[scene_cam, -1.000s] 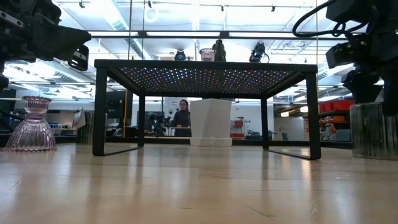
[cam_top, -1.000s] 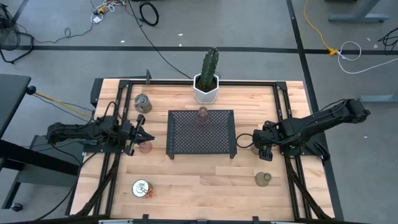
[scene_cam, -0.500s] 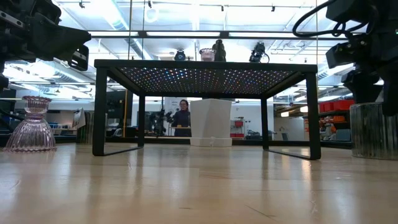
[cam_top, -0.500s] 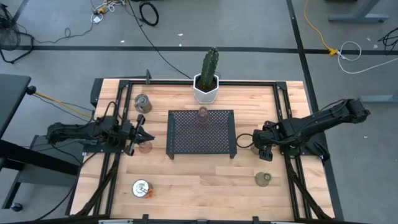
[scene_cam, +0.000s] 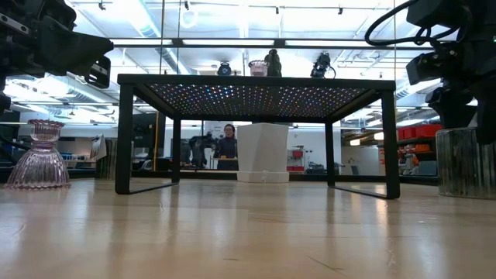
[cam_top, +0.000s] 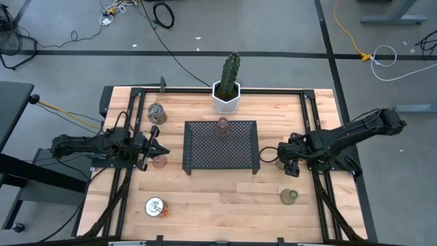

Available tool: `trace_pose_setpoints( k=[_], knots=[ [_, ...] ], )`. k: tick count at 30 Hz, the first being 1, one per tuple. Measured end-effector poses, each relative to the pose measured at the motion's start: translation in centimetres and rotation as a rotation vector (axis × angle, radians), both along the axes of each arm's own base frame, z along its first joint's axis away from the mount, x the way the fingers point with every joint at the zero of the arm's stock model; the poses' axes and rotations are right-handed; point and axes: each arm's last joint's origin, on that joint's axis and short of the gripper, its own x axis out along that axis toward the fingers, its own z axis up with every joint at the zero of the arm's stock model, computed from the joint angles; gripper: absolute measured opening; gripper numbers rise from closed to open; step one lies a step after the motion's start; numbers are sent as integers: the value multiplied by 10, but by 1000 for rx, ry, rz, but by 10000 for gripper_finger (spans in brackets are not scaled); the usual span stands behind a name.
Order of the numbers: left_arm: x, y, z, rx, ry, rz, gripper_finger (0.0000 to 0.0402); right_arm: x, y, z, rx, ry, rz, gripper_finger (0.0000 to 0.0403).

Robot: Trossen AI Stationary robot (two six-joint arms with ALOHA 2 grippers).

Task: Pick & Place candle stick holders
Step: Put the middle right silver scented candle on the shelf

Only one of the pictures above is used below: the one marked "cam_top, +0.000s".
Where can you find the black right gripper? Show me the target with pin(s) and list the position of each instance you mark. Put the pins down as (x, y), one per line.
(293, 148)

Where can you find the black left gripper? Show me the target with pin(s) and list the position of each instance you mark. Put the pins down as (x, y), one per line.
(145, 147)

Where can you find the pink glass candle holder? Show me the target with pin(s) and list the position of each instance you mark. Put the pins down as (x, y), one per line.
(222, 125)
(159, 162)

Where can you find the green glass candle holder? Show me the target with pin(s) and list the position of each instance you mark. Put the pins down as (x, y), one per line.
(289, 197)

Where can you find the silver candle holder orange tag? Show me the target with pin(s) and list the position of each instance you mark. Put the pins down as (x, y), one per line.
(155, 207)

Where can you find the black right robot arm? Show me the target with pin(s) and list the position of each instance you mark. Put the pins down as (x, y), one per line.
(358, 133)

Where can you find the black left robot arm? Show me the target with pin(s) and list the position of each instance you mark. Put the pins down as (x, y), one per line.
(78, 145)

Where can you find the black perforated metal shelf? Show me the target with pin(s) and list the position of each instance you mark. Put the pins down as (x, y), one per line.
(222, 150)

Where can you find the white hexagonal planter pot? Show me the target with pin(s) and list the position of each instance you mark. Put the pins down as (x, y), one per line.
(225, 107)

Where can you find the green cactus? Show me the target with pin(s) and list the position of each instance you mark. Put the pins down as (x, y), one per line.
(229, 71)

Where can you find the grey desk foot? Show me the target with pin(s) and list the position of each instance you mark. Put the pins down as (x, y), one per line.
(416, 108)

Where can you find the white power adapter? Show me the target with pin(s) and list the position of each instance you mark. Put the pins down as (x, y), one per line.
(106, 21)

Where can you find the black desk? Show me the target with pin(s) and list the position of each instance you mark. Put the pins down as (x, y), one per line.
(13, 109)

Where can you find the black caster wheel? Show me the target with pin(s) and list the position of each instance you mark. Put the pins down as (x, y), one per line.
(18, 227)

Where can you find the grey desk base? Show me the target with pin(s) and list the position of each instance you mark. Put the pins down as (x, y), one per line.
(392, 18)

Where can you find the black floor fan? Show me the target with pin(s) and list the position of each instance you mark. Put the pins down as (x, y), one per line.
(10, 41)

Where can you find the black aluminium rig frame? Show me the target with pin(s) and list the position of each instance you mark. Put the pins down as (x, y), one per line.
(273, 91)

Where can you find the grey base plate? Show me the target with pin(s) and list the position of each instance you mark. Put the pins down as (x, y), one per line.
(51, 194)

